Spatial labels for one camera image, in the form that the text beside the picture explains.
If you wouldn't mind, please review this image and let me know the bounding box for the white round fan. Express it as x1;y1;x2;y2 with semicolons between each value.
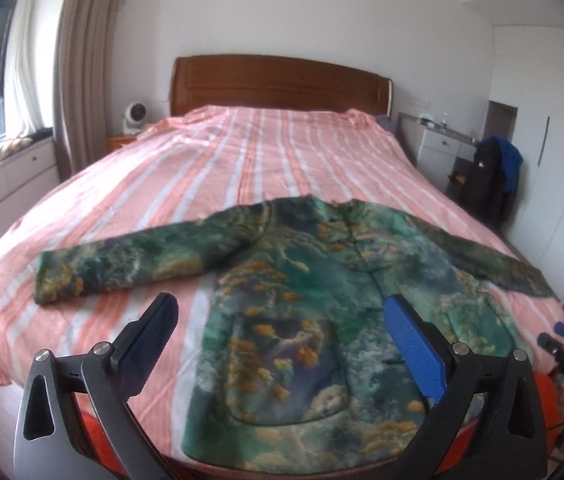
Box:
120;101;148;136

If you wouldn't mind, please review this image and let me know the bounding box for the beige cloth item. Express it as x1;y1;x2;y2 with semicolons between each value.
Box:
0;137;36;155

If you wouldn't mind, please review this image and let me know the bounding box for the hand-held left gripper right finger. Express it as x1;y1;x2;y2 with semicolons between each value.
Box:
383;294;548;480

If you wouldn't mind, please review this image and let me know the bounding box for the chair with black clothes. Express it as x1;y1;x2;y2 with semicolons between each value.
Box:
449;137;512;228

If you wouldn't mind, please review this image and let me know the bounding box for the white dressing table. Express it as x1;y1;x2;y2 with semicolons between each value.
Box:
397;112;482;196

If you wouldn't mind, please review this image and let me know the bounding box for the brown curtain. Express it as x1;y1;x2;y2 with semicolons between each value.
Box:
54;0;134;182

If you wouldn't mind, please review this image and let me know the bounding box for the white window bench cabinet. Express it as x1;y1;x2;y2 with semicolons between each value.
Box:
0;135;64;243

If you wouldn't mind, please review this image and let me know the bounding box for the dark cloth item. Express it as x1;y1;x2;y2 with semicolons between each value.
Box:
24;127;56;144

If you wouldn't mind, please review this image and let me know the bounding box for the blue jacket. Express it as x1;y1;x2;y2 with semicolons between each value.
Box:
490;135;525;196

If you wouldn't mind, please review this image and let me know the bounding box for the wooden headboard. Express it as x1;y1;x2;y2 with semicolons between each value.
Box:
170;54;393;117

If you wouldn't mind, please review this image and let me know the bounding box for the wooden nightstand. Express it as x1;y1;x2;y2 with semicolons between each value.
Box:
106;132;141;152

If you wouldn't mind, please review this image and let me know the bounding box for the white sheer curtain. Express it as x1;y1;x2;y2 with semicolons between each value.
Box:
4;0;46;137

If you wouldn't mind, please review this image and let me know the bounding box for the white wardrobe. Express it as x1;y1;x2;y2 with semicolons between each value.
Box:
486;24;564;303

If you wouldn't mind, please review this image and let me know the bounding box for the green printed jacket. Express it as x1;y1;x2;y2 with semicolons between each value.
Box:
34;197;560;473

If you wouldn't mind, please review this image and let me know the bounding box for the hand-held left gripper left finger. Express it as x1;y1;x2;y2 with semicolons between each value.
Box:
13;292;180;480

